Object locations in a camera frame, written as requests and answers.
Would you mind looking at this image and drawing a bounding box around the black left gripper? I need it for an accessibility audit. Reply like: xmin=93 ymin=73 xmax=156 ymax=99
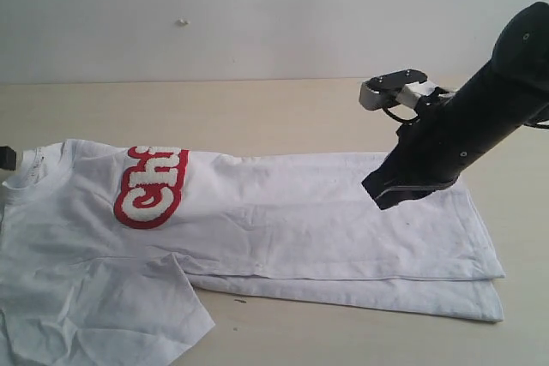
xmin=0 ymin=147 xmax=16 ymax=171

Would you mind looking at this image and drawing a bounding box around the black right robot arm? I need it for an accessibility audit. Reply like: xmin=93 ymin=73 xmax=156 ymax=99
xmin=359 ymin=2 xmax=548 ymax=210

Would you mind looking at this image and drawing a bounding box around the white t-shirt red lettering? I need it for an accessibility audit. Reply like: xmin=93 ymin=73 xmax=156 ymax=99
xmin=1 ymin=139 xmax=504 ymax=365

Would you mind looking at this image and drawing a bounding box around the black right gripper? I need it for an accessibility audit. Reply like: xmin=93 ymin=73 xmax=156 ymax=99
xmin=362 ymin=99 xmax=468 ymax=210

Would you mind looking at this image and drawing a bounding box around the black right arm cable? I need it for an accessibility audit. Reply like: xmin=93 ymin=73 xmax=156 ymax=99
xmin=381 ymin=102 xmax=424 ymax=125

